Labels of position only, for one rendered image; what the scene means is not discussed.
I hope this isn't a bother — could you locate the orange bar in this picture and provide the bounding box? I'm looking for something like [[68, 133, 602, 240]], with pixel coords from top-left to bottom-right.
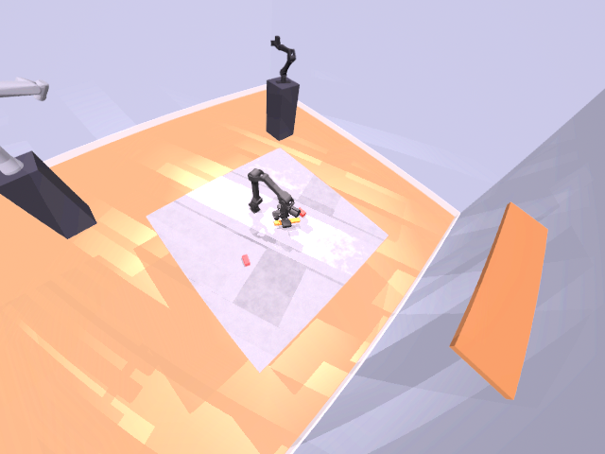
[[274, 218, 300, 226]]

